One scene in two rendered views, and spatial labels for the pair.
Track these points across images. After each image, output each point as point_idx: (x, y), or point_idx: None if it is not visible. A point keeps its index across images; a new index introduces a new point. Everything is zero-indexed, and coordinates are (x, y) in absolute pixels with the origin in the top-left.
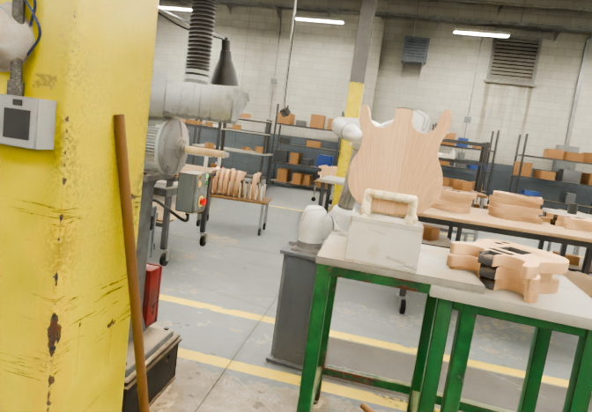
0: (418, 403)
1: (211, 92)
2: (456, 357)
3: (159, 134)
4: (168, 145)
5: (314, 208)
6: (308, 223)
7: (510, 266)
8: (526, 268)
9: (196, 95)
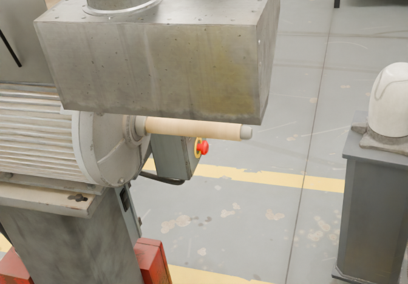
0: None
1: (181, 46)
2: None
3: (78, 134)
4: (107, 150)
5: (404, 77)
6: (393, 106)
7: None
8: None
9: (135, 57)
